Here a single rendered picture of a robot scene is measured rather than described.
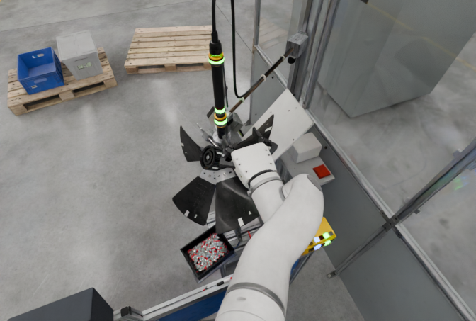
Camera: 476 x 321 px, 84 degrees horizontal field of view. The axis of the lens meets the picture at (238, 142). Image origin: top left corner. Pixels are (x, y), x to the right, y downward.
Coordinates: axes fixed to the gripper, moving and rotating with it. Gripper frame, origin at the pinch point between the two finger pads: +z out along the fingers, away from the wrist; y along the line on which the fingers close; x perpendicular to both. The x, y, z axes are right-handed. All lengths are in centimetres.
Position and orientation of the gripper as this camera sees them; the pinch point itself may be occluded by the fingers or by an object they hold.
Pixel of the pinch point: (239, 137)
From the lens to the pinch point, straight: 75.8
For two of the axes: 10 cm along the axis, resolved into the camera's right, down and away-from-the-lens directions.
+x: -0.1, -6.3, -7.7
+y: 9.3, -2.8, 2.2
